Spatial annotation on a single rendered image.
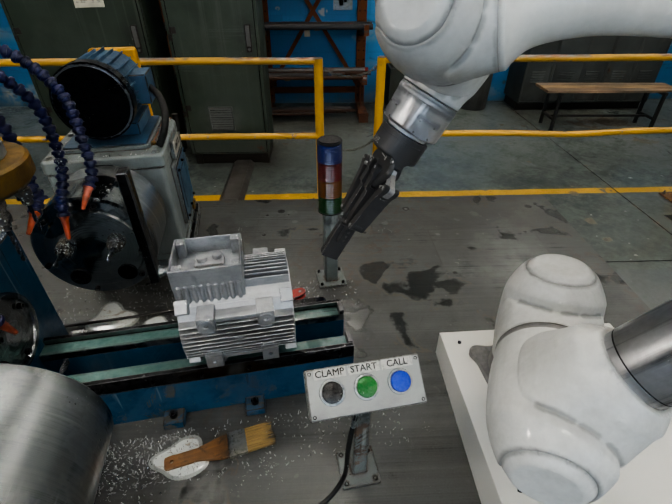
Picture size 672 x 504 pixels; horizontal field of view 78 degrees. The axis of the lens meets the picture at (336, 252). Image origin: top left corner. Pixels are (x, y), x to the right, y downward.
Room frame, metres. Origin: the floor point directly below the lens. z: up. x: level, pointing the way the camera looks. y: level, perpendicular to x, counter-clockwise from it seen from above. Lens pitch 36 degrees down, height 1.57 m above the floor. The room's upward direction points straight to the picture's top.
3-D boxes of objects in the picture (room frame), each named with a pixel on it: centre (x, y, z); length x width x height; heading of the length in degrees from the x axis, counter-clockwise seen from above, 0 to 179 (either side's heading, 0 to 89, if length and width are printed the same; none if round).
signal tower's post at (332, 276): (0.94, 0.01, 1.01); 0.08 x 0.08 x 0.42; 11
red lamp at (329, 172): (0.94, 0.01, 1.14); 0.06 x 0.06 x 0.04
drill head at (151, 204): (0.87, 0.55, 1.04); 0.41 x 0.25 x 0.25; 11
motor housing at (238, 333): (0.60, 0.19, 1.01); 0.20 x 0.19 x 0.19; 101
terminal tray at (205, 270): (0.59, 0.23, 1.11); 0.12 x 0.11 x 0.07; 101
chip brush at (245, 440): (0.43, 0.22, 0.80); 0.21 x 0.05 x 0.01; 109
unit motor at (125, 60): (1.17, 0.58, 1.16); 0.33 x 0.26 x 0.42; 11
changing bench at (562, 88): (4.60, -2.88, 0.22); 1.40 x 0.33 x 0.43; 90
